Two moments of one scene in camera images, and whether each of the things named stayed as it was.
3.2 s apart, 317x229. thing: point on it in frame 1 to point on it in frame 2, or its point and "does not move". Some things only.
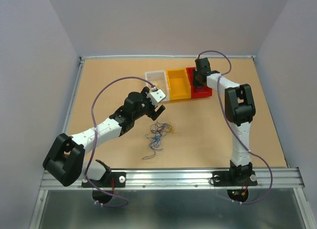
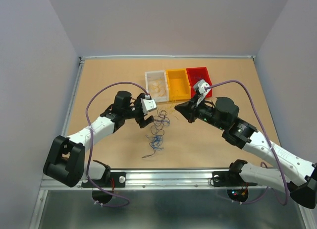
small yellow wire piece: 172,130 to 171,107
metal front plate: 171,208 does not move
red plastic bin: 197,91 does not move
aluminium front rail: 268,179 does not move
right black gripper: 197,84 to 189,109
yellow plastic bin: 179,84 does not move
